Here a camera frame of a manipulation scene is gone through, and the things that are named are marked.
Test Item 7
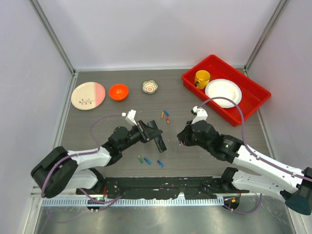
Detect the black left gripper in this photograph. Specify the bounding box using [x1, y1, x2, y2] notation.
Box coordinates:
[119, 120, 162, 152]

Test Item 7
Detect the black remote control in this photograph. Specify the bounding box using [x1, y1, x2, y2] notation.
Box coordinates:
[154, 136, 167, 153]

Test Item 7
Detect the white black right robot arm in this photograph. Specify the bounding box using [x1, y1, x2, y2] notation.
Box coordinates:
[177, 120, 312, 215]

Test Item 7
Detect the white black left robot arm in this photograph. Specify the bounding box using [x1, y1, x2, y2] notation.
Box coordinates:
[31, 120, 166, 198]

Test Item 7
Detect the blue battery near green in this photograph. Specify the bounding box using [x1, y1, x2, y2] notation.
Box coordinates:
[144, 157, 151, 165]

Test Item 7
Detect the blue battery lower right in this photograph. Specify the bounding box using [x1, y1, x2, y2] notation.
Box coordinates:
[157, 160, 164, 168]

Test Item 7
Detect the small patterned ceramic bowl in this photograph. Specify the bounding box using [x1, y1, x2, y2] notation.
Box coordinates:
[142, 79, 158, 94]

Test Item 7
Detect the orange plastic bowl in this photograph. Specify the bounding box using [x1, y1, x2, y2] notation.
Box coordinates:
[109, 84, 129, 101]

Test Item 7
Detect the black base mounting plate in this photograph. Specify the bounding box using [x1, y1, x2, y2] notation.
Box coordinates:
[86, 176, 250, 200]

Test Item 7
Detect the white paper plate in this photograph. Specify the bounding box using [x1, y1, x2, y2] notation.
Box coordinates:
[205, 78, 242, 104]

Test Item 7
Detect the yellow mug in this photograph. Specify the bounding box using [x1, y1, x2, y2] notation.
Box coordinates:
[194, 70, 211, 89]

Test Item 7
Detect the pink cream floral plate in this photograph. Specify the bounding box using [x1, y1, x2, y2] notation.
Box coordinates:
[71, 82, 106, 110]

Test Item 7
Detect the red plastic bin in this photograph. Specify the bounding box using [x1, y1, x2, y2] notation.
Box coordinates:
[181, 55, 271, 120]

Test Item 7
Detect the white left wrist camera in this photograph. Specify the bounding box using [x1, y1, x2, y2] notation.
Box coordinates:
[121, 109, 137, 126]

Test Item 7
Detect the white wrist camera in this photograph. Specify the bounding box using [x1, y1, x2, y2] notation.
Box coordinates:
[121, 109, 137, 126]
[191, 106, 208, 124]

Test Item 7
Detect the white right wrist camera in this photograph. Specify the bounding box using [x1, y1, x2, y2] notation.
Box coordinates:
[191, 106, 208, 124]

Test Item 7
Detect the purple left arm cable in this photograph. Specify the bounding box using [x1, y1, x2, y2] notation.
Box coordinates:
[40, 113, 127, 212]

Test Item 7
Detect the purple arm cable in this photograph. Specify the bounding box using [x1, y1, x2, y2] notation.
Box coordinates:
[40, 113, 127, 212]
[197, 97, 312, 215]

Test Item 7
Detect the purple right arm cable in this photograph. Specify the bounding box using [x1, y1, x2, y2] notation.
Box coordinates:
[197, 97, 312, 215]

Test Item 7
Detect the white slotted cable duct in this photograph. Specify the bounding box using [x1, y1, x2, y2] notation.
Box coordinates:
[41, 196, 224, 207]

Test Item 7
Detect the aluminium front frame rail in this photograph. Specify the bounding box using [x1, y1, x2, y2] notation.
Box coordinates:
[30, 175, 298, 197]

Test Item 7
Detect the aluminium right frame post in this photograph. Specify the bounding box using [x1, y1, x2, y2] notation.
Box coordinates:
[244, 0, 290, 73]

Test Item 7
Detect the aluminium frame post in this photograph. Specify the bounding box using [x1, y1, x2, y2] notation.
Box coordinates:
[244, 0, 290, 73]
[28, 0, 76, 74]

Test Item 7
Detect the aluminium left frame post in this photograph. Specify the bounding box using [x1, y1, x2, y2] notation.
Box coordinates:
[28, 0, 76, 74]

